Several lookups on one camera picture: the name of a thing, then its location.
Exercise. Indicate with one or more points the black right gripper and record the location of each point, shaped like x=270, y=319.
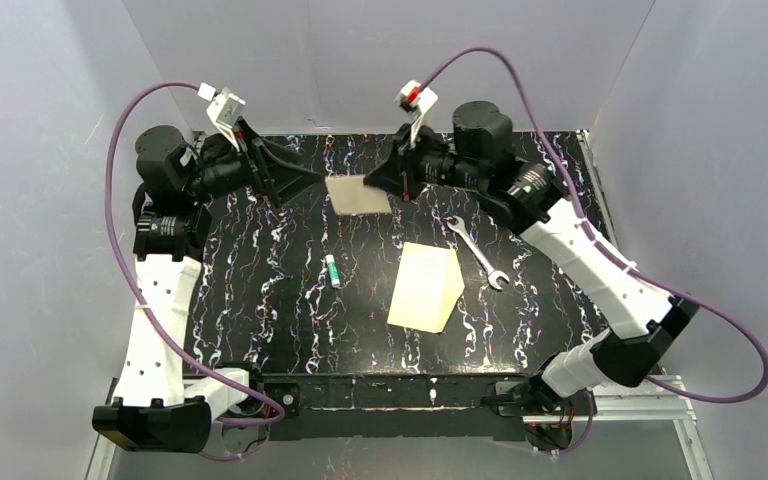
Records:
x=408, y=165

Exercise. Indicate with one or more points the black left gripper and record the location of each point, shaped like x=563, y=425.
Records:
x=259, y=165

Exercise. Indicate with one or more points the brown letter paper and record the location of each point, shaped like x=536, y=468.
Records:
x=349, y=195

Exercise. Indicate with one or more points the cream envelope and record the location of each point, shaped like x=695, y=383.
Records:
x=428, y=285

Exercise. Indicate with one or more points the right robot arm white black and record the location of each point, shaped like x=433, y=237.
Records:
x=534, y=204

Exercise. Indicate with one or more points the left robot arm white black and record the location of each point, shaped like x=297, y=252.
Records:
x=152, y=408

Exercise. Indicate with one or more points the silver wrench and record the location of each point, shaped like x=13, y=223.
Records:
x=495, y=277

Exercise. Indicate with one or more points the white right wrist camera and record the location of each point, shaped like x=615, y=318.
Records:
x=417, y=101

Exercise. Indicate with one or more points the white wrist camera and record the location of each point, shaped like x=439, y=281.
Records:
x=223, y=110
x=417, y=101

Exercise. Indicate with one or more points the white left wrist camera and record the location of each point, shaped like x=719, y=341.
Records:
x=223, y=110

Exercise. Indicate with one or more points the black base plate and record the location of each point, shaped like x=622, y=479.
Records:
x=422, y=425

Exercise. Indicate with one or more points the aluminium front rail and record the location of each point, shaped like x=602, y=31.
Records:
x=305, y=394

